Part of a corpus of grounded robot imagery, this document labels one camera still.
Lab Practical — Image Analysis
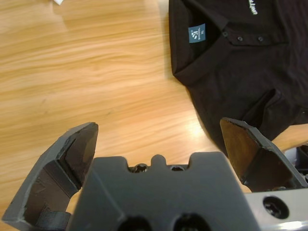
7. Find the black polo shirt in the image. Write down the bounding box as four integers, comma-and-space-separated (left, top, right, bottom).
168, 0, 308, 158

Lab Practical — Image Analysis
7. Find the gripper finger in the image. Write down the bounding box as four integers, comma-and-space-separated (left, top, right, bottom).
219, 116, 308, 193
4, 121, 99, 231

